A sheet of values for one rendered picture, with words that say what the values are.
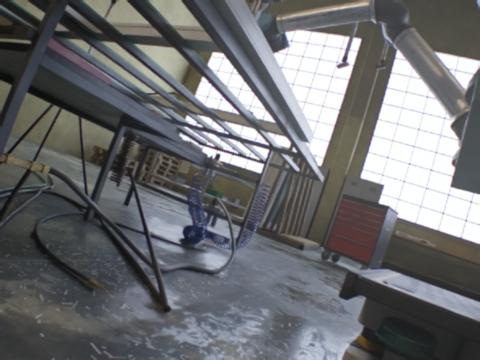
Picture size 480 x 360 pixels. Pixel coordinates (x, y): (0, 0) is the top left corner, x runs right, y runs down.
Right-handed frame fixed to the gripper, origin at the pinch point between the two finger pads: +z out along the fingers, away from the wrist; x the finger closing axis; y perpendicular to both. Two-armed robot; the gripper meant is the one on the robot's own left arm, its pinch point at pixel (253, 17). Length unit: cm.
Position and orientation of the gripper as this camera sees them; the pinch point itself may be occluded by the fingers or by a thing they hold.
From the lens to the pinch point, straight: 115.9
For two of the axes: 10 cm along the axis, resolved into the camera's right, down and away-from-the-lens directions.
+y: 3.7, 1.9, 9.1
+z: -3.4, 9.4, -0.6
